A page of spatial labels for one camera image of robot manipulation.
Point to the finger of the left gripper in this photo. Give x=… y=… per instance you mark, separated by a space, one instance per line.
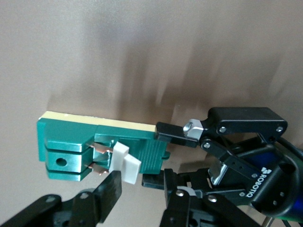
x=203 y=179

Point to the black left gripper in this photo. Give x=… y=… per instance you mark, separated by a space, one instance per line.
x=281 y=179

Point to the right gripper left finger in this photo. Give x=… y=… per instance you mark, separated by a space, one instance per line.
x=90 y=203

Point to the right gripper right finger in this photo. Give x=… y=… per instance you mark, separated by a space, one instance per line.
x=189 y=210

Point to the green load switch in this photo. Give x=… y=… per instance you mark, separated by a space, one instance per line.
x=71 y=132

